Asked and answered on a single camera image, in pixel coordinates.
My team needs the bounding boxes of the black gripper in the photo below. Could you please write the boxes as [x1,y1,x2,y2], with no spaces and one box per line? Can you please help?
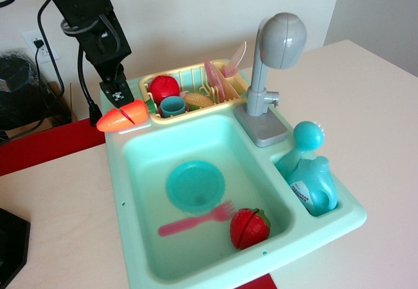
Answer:
[77,10,134,108]

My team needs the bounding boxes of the orange toy carrot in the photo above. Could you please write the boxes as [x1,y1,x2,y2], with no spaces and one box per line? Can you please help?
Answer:
[96,99,155,132]

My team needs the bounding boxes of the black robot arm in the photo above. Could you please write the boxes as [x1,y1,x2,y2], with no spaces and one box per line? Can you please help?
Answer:
[52,0,134,108]

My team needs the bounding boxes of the pink toy plate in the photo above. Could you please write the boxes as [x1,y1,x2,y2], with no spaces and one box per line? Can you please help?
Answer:
[204,60,225,102]

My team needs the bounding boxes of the teal toy plate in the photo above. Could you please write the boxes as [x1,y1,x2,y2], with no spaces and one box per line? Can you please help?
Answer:
[165,160,225,213]

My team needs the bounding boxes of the red toy tomato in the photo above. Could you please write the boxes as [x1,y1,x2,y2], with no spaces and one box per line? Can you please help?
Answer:
[149,75,180,104]

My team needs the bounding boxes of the yellow dish rack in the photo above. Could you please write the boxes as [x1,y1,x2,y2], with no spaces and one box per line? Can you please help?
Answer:
[138,63,249,125]

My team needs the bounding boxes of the teal toy cup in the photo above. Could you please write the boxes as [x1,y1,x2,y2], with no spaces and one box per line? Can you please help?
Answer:
[159,96,186,118]

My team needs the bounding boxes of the yellow toy corn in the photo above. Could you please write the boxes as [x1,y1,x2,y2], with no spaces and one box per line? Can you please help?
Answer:
[184,93,214,108]

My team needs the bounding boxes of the black bag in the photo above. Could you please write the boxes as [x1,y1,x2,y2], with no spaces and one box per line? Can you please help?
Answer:
[1,53,71,130]

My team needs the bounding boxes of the red board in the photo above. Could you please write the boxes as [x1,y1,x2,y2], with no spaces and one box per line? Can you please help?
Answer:
[1,119,105,175]

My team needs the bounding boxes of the mint green toy sink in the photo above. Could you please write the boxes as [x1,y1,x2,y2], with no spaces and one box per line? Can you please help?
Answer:
[105,71,366,288]

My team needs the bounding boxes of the pink toy fork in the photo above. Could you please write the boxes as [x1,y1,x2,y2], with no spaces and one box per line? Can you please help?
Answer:
[158,201,236,237]

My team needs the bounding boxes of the grey toy faucet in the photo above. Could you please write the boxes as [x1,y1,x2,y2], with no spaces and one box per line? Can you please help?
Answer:
[233,12,308,148]

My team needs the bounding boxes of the black base corner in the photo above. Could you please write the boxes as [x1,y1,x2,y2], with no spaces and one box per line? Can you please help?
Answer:
[1,209,31,288]

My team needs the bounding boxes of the red toy strawberry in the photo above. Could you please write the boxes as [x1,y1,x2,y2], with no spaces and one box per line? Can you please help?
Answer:
[230,208,271,250]

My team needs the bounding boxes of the teal dish brush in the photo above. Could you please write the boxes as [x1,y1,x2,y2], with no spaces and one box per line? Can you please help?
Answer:
[275,121,325,179]

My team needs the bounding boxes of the teal cleanser bottle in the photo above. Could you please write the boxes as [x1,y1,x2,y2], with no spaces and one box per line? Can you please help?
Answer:
[286,156,338,217]

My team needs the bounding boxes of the black cable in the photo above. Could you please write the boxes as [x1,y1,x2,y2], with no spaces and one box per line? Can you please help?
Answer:
[37,0,103,127]

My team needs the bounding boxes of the white wall outlet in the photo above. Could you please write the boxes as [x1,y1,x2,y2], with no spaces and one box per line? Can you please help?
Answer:
[21,29,60,63]

